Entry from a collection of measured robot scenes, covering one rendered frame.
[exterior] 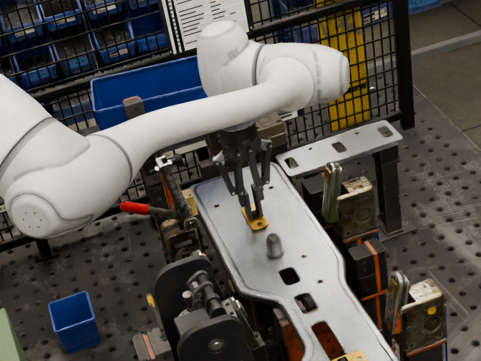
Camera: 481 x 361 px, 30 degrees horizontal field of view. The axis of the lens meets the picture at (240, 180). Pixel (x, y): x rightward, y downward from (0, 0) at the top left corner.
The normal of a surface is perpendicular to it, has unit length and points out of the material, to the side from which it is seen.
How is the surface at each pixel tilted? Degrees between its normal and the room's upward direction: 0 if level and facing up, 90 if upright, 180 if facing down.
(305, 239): 0
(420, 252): 0
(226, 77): 87
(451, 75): 0
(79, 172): 45
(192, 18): 90
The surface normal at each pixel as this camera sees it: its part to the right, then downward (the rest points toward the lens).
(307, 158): -0.16, -0.80
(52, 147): 0.47, -0.51
